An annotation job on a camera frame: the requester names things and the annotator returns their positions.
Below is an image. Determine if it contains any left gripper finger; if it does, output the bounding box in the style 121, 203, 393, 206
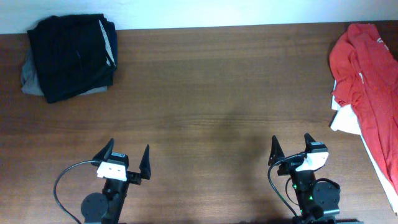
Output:
93, 138, 114, 161
139, 145, 151, 180

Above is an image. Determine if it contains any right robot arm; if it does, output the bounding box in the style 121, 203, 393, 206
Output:
267, 133, 341, 224

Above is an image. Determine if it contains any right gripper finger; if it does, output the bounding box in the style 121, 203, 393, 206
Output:
304, 133, 315, 152
268, 135, 285, 166

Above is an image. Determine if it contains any black folded garment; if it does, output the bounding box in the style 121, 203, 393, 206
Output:
27, 14, 118, 103

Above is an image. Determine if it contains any grey folded garment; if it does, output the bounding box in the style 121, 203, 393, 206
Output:
21, 49, 110, 97

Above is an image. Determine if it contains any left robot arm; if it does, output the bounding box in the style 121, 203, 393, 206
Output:
81, 139, 151, 224

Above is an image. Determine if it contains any white t-shirt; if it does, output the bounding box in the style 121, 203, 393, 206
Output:
330, 96, 397, 216

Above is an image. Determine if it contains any red t-shirt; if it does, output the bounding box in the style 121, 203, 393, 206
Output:
329, 23, 397, 188

